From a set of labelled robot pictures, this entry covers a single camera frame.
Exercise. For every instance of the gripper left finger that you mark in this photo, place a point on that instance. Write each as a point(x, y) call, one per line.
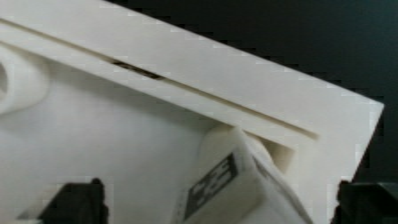
point(77, 206)

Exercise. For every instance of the white leg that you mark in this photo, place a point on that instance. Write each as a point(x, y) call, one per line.
point(237, 192)

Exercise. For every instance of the white square tabletop tray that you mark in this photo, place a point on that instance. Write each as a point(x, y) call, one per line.
point(118, 88)

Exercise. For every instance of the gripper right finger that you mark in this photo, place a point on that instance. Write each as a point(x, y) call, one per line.
point(367, 203)

